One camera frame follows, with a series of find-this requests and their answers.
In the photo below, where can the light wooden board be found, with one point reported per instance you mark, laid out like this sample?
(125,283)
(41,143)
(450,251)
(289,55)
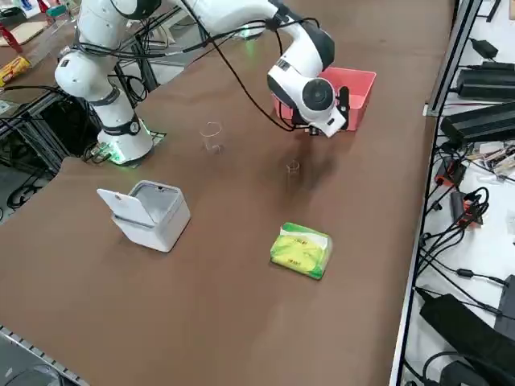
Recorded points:
(32,30)

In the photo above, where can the aluminium frame post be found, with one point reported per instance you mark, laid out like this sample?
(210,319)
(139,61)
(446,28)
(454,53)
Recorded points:
(454,56)

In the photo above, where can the small glass beaker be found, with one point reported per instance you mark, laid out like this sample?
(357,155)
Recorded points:
(293,169)

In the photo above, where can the large black power brick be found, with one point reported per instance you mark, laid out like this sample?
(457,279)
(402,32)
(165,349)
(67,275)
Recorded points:
(462,329)

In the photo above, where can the pink plastic container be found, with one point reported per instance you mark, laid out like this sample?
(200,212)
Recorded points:
(358,92)

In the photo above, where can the white flip-lid bin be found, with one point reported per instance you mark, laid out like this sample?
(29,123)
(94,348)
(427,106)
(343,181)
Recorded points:
(161,229)

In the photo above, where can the red and black connector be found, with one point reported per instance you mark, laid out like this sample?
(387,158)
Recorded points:
(450,173)
(468,213)

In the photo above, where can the small black power adapter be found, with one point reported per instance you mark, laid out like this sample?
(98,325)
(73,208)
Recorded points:
(484,48)

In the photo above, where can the white post bracket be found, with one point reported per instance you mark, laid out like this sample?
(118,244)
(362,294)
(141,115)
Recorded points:
(431,110)

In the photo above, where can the long dark power adapter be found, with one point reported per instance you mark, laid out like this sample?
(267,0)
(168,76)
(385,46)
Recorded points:
(479,122)

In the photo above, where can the red metal object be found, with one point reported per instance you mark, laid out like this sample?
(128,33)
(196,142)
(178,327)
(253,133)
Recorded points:
(10,38)

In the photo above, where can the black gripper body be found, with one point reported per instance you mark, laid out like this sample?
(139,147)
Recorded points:
(301,120)

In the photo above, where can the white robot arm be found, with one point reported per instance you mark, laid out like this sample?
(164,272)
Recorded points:
(250,33)
(84,76)

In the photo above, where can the black equipment cabinet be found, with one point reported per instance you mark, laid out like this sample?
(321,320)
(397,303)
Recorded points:
(60,124)

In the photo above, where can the grey metal device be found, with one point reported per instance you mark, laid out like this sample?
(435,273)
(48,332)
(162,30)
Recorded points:
(24,362)

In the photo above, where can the large glass beaker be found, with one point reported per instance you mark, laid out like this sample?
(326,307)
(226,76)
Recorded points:
(212,140)

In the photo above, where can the yellow snack packet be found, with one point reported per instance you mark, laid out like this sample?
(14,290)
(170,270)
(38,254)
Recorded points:
(14,70)

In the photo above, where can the black rectangular box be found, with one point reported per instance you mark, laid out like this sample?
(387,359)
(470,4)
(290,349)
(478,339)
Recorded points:
(487,82)

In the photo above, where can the green tissue pack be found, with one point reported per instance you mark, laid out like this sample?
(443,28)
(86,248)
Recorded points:
(297,253)

